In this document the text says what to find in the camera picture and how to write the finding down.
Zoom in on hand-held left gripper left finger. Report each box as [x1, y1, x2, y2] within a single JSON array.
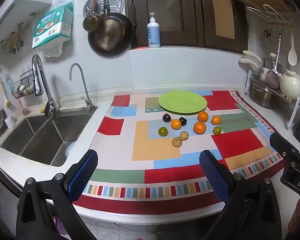
[[16, 149, 98, 240]]

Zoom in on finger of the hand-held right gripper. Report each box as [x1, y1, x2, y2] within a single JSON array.
[[269, 132, 300, 159]]

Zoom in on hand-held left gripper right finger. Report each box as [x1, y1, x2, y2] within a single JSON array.
[[199, 149, 283, 240]]

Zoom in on green plate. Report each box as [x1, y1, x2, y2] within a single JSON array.
[[158, 91, 207, 115]]

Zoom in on white plastic stand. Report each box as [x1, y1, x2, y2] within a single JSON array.
[[287, 97, 300, 130]]

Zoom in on stainless steel pot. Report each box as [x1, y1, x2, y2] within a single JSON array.
[[249, 84, 278, 110]]

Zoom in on colourful patchwork tablecloth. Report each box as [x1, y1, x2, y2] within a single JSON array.
[[75, 90, 285, 215]]

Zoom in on stainless steel double sink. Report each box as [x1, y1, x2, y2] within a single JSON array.
[[0, 107, 98, 167]]

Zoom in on cream ceramic teapot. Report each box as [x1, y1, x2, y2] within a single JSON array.
[[279, 69, 300, 101]]

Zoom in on metal spatula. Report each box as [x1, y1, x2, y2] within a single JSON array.
[[265, 34, 282, 88]]

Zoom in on metal dish rack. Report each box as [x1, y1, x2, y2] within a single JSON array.
[[245, 70, 300, 105]]

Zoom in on slim gooseneck faucet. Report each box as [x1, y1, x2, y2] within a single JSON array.
[[69, 63, 97, 113]]

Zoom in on white rice paddle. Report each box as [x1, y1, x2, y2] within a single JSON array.
[[287, 32, 297, 65]]

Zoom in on yellow dish brush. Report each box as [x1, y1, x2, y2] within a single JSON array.
[[0, 79, 13, 109]]

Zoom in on chrome pull-down faucet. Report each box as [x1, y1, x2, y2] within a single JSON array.
[[31, 54, 60, 117]]

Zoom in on black scissors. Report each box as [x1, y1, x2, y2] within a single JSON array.
[[263, 28, 273, 44]]

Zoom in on wooden cutting board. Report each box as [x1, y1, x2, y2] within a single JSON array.
[[234, 0, 297, 13]]

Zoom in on golden perforated colander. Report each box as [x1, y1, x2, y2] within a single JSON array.
[[93, 18, 127, 51]]

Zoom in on black frying pan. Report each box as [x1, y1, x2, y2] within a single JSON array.
[[87, 0, 133, 57]]

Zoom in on green white tissue pack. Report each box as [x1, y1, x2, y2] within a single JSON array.
[[32, 2, 74, 50]]

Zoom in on small brass pot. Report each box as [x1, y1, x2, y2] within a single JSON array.
[[82, 0, 105, 33]]

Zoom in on white blue pump bottle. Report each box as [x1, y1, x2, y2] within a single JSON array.
[[147, 12, 161, 48]]

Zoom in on round metal steamer rack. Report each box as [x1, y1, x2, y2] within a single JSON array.
[[83, 0, 125, 20]]

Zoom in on black wire basket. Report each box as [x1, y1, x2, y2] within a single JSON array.
[[12, 73, 39, 99]]

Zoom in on white wire hanger rack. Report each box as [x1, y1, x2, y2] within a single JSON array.
[[246, 4, 294, 27]]

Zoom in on dark wooden window frame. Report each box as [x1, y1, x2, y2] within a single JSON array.
[[124, 0, 249, 54]]

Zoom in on brass wall hook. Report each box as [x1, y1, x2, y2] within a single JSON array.
[[6, 32, 17, 55], [15, 22, 25, 48]]

